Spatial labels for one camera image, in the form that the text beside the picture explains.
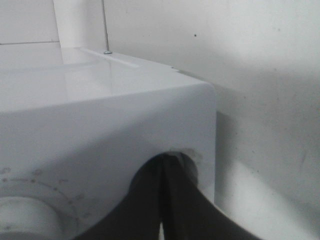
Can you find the white microwave oven body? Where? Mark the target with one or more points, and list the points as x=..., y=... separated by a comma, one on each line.
x=85, y=122

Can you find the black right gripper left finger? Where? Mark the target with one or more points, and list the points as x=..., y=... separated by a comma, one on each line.
x=137, y=216

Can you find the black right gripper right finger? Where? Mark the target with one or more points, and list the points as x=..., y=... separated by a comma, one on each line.
x=187, y=214

